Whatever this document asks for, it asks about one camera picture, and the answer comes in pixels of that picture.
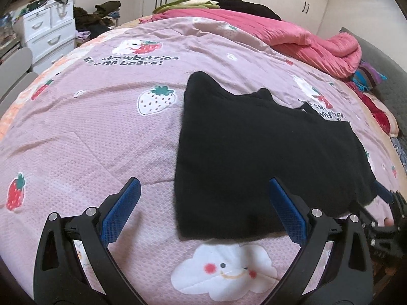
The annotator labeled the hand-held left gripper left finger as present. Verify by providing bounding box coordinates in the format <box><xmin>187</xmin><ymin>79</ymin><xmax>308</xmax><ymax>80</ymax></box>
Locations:
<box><xmin>33</xmin><ymin>177</ymin><xmax>147</xmax><ymax>305</ymax></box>

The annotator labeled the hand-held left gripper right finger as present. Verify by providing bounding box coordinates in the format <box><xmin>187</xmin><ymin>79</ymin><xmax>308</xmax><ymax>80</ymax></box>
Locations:
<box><xmin>269</xmin><ymin>177</ymin><xmax>374</xmax><ymax>305</ymax></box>

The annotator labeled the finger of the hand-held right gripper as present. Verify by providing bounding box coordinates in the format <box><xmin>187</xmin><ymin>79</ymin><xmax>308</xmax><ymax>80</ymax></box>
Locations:
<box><xmin>350</xmin><ymin>201</ymin><xmax>380</xmax><ymax>227</ymax></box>
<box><xmin>370</xmin><ymin>180</ymin><xmax>407</xmax><ymax>220</ymax></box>

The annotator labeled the black and orange small top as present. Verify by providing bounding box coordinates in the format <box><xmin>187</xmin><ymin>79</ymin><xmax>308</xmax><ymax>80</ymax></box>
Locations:
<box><xmin>173</xmin><ymin>71</ymin><xmax>377</xmax><ymax>241</ymax></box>

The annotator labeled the pile of dark clothes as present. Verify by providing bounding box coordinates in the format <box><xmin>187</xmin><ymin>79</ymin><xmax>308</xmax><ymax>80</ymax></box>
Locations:
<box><xmin>73</xmin><ymin>2</ymin><xmax>123</xmax><ymax>40</ymax></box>

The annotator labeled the pink printed bedspread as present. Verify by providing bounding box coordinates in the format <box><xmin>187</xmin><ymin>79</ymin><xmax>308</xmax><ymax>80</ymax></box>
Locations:
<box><xmin>0</xmin><ymin>16</ymin><xmax>407</xmax><ymax>302</ymax></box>

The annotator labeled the red cloth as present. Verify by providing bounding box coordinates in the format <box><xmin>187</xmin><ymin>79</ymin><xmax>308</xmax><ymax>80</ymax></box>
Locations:
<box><xmin>346</xmin><ymin>81</ymin><xmax>402</xmax><ymax>134</ymax></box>

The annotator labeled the striped colourful cloth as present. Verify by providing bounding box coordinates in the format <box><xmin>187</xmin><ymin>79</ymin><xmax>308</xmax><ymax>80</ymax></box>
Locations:
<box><xmin>351</xmin><ymin>60</ymin><xmax>388</xmax><ymax>93</ymax></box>

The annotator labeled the pink quilt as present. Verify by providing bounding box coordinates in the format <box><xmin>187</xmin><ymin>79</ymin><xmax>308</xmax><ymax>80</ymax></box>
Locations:
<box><xmin>153</xmin><ymin>8</ymin><xmax>363</xmax><ymax>78</ymax></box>

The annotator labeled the white drawer cabinet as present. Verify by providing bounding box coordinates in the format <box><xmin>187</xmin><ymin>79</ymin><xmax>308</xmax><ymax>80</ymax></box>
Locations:
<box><xmin>14</xmin><ymin>2</ymin><xmax>77</xmax><ymax>73</ymax></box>

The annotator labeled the black cloth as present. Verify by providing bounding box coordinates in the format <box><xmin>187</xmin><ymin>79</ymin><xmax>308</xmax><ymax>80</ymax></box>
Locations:
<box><xmin>177</xmin><ymin>0</ymin><xmax>282</xmax><ymax>21</ymax></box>

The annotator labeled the green blanket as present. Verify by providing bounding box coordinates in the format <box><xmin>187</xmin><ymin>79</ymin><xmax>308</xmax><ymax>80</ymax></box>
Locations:
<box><xmin>154</xmin><ymin>0</ymin><xmax>221</xmax><ymax>15</ymax></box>

